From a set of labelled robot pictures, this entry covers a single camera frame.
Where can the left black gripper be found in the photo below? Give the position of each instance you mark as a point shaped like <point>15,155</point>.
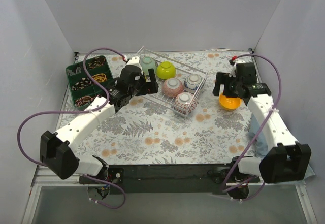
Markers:
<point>148,82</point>

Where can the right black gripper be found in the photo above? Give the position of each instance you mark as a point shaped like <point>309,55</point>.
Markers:
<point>223,84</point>

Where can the pink patterned bowl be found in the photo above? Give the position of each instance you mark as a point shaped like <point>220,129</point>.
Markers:
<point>172,87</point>

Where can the lime green bowl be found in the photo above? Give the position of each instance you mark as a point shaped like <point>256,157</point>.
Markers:
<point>166,70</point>

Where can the orange bowl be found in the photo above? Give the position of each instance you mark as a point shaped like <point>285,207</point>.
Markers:
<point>229,103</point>

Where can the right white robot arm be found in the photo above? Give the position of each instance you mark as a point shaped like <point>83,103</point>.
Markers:
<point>287,160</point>

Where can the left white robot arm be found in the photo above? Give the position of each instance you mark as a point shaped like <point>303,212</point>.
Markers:
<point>58,149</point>

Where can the pale green ceramic bowl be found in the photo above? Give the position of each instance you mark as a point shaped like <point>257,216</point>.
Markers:
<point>147,63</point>

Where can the blue patterned white bowl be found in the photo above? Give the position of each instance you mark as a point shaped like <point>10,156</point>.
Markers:
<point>192,82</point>

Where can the red diamond patterned bowl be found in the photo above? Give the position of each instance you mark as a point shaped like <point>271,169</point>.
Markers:
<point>185,103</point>

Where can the blue cloth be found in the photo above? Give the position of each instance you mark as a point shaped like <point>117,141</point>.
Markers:
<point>261,149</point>

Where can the green compartment organizer tray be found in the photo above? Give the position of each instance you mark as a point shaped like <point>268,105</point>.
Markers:
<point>83,90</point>

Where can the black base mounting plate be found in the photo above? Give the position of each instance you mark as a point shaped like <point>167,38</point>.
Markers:
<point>178,178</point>

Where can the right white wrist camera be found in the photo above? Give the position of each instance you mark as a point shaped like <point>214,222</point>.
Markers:
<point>234,62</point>

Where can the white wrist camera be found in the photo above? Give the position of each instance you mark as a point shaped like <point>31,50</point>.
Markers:
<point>234,62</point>
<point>134,64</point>

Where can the white wire dish rack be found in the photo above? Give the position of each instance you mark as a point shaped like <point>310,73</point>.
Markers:
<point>183,69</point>

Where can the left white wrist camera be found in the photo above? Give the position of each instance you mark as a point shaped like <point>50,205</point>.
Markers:
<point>134,64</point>

